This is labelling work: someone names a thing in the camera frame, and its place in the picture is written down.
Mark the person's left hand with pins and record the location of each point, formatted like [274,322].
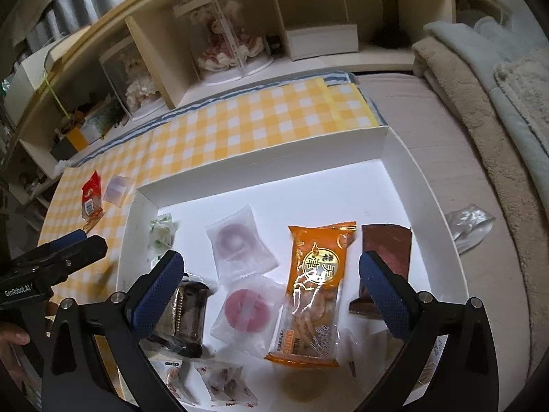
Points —
[12,335]

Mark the pale blue grey blanket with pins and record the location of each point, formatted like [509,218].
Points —
[484,51]

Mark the white fluffy blanket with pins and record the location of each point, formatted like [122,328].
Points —
[523,81]

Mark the white drawer box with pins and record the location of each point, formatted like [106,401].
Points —
[321,40]

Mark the silver foil wrapper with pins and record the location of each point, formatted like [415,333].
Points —
[467,223]

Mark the white cardboard box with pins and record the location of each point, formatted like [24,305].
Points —
[326,197]

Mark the green white candy packet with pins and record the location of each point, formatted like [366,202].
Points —
[162,231]

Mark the brown snack packet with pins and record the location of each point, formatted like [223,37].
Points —
[386,244]

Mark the orange yellow box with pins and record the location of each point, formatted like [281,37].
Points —
[77,139]

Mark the cream wooden shelf unit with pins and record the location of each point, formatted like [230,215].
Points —
[146,51]

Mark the pink round pastry packet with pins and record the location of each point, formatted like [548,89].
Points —
[246,309]

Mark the orange snack packet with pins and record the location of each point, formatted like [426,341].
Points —
[313,292]

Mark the beige blanket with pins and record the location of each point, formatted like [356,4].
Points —
[467,107]

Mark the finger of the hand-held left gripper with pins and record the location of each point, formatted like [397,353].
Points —
[68,238]
[83,249]

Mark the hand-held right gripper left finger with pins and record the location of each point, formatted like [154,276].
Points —
[158,292]

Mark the large clear doll case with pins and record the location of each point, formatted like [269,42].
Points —
[223,47]

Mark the red snack packet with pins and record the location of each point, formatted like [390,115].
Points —
[91,197]

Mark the white bed mattress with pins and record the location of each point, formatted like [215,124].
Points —
[429,146]

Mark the yellow checkered tablecloth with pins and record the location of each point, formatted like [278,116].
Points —
[240,128]

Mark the white storage box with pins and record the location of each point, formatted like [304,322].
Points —
[30,77]

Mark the green printed tissue box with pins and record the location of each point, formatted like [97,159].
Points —
[96,124]

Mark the pale purple pastry packet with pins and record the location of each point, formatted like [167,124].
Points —
[116,189]

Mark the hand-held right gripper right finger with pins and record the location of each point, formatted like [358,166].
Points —
[384,296]

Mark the small clear doll case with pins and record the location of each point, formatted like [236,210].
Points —
[133,81]

